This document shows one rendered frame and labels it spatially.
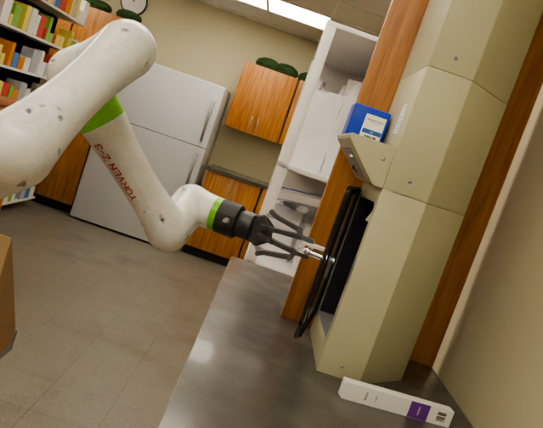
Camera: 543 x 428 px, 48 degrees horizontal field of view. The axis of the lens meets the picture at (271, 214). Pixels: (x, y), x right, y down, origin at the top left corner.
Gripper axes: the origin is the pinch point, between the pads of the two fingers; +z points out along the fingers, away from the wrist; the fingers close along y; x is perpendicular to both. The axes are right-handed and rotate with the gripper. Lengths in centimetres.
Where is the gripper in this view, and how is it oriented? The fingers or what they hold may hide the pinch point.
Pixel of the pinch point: (311, 250)
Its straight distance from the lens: 157.6
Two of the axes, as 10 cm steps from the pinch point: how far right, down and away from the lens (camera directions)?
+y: 3.3, -9.4, -1.1
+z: 9.2, 3.4, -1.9
